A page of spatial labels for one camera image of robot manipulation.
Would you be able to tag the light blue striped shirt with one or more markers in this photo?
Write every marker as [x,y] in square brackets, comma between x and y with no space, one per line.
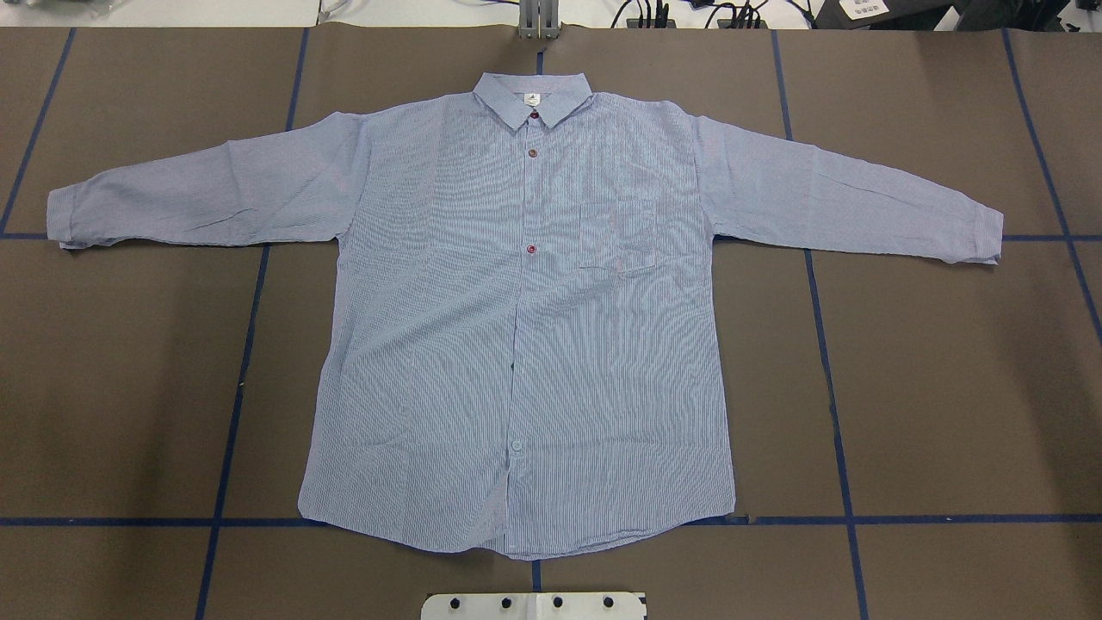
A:
[524,354]

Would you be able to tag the black box with label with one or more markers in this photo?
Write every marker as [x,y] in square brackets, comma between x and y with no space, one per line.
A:
[881,15]

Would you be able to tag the grey aluminium frame post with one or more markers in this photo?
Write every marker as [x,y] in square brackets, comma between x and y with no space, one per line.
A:
[539,19]

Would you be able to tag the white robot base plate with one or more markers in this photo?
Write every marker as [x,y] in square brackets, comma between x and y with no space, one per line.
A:
[536,605]

